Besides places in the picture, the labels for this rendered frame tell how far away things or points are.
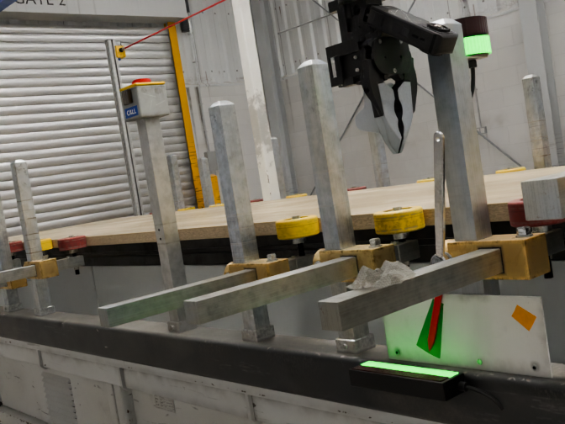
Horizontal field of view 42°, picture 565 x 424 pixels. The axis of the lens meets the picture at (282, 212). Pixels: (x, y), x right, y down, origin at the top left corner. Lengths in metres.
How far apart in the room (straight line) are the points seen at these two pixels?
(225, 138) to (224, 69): 9.85
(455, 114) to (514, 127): 8.13
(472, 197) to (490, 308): 0.14
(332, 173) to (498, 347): 0.36
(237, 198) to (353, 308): 0.62
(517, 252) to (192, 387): 0.90
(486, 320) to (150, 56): 9.54
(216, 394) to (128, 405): 0.89
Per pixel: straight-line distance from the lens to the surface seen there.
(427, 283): 0.83
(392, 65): 0.95
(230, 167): 1.32
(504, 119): 9.16
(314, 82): 1.14
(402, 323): 1.08
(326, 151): 1.13
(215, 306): 0.94
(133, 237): 1.99
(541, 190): 0.57
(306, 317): 1.57
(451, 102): 0.97
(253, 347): 1.33
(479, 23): 1.02
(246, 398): 1.46
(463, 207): 0.98
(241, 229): 1.33
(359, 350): 1.16
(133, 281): 2.16
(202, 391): 1.61
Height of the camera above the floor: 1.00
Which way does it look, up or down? 3 degrees down
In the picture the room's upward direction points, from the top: 9 degrees counter-clockwise
